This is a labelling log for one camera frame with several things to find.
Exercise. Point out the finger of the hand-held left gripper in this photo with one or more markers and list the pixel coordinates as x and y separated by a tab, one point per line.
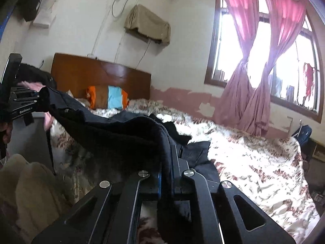
28	91
26	102

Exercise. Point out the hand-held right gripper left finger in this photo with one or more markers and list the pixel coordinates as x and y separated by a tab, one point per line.
119	208

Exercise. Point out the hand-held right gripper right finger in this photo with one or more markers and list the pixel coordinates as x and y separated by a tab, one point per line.
200	195

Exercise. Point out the dark navy padded jacket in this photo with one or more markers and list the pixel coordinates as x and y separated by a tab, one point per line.
121	137

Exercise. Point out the person's left hand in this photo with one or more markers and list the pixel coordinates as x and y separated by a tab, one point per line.
6	132

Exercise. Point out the pink fluffy garment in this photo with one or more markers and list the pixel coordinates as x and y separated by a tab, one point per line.
48	118

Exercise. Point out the grey bedside furniture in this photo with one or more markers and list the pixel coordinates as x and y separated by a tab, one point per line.
30	142

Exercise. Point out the floral bed blanket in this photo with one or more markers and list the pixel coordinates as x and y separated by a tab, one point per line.
254	162

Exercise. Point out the wooden bed headboard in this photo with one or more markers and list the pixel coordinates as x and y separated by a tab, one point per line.
101	71

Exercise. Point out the orange brown blue pillow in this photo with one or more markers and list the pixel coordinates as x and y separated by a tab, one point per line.
109	97

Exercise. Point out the cream fleece garment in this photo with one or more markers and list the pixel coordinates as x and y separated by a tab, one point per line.
33	190

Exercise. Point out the blue backpack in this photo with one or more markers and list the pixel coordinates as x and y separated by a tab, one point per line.
303	134

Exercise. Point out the brown framed window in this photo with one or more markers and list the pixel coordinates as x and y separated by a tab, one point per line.
287	63

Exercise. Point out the red hanging garment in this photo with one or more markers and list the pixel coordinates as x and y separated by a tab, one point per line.
309	78

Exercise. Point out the beige cloth covered wall box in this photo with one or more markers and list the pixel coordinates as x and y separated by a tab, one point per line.
147	22

